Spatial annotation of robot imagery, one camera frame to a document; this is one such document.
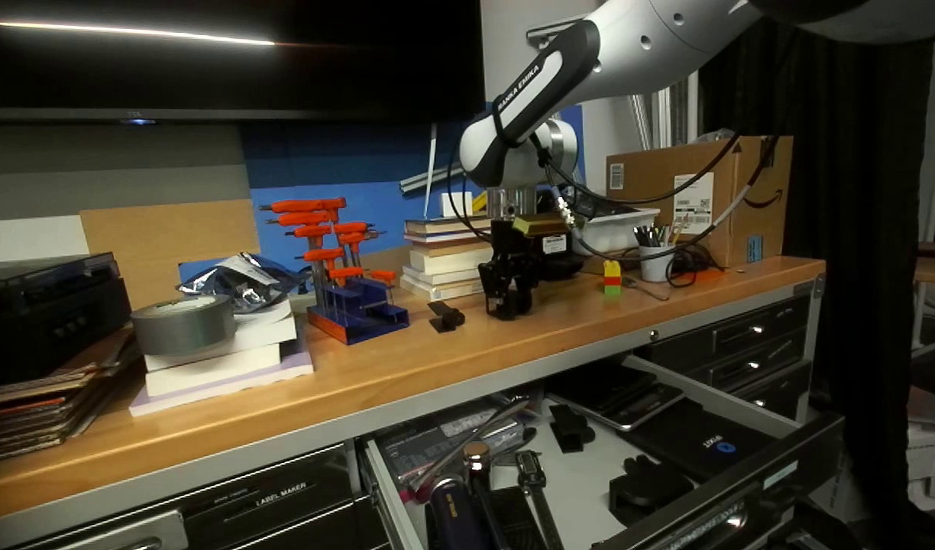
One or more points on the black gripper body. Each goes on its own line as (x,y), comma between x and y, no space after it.
(516,246)

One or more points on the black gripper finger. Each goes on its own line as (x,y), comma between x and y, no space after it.
(526,292)
(490,292)

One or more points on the small black plastic clip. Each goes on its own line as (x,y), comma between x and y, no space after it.
(448,320)

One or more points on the black plastic bracket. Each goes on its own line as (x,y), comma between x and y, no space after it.
(569,428)

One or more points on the grey metal tool drawer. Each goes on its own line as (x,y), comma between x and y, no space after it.
(580,479)

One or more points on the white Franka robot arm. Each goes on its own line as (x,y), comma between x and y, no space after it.
(641,42)

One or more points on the black closed drawer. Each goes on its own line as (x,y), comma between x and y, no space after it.
(784,394)
(775,356)
(762,321)

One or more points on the black labelled drawer front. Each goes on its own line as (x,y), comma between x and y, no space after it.
(273,494)
(325,530)

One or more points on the grey drawer front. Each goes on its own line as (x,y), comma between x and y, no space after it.
(132,533)

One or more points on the stack of books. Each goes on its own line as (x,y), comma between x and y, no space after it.
(441,287)

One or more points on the thick cream book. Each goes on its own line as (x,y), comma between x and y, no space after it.
(448,257)

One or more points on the thin dark cover book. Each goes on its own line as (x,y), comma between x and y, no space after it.
(448,226)

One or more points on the small white card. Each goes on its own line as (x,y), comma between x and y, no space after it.
(458,202)

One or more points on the colourful toy blocks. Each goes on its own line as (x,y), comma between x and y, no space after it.
(613,273)

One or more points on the long aluminium bar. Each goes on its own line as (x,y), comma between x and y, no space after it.
(448,171)

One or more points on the white plastic bin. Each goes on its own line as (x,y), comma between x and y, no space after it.
(617,235)

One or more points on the blue hex key stand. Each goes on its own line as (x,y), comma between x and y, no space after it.
(372,320)

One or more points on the thin white rod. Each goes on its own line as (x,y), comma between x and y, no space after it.
(433,155)

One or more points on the white cup with pens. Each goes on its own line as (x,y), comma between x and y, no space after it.
(656,263)

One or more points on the silver foil pouch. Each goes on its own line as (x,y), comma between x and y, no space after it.
(494,428)

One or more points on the black digital scale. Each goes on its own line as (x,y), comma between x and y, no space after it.
(626,396)

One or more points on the black flashlight silver head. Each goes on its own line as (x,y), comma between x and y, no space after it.
(476,460)

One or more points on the blue backing board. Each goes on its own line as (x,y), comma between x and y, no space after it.
(365,163)

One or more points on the black flat electronic device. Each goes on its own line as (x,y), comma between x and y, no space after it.
(692,431)

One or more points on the blue tool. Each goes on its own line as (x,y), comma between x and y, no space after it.
(455,520)

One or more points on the black rounded pouch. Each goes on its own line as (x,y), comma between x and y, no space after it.
(647,491)

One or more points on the crumpled silver foil bag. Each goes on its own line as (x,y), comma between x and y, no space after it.
(239,279)

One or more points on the brown cardboard shipping box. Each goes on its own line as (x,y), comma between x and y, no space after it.
(762,202)

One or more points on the pale lilac board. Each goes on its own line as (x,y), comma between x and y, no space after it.
(225,396)

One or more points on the large black monitor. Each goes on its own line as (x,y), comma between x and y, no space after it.
(233,73)

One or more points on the brown cardboard sheet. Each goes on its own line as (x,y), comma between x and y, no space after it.
(164,246)

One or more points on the black curtain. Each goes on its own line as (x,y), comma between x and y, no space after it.
(866,308)

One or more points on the black electronic device stack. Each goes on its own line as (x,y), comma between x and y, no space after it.
(40,315)

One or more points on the stack of dark folders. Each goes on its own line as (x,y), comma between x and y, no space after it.
(40,407)

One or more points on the gold wrist camera bar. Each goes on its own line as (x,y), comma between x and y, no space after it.
(538,224)

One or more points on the aluminium frame post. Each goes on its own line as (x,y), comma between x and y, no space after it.
(661,117)

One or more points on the silver wall rail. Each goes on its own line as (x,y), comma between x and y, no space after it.
(544,35)

